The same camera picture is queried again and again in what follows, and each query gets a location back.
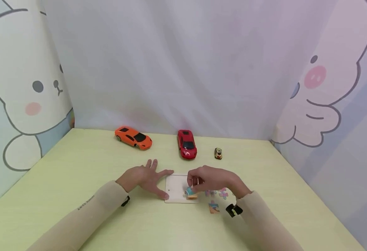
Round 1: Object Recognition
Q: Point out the red toy sports car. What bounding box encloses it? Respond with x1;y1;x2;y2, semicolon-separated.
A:
177;130;198;160

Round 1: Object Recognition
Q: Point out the person's left hand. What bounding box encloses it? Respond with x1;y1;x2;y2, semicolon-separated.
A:
115;159;175;200

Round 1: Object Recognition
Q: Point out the orange toy sports car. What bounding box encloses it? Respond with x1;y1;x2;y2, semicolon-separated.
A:
114;126;153;151

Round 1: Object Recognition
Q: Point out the person's left forearm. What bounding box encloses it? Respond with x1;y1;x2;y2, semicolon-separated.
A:
26;180;130;251

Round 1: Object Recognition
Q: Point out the person's right forearm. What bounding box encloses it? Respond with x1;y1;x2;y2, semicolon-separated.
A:
236;190;305;251

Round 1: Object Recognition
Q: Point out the person's right hand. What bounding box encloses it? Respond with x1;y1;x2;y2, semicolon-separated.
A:
186;165;253;199

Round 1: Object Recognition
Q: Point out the white puzzle board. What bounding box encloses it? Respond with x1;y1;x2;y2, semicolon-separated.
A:
165;174;200;204

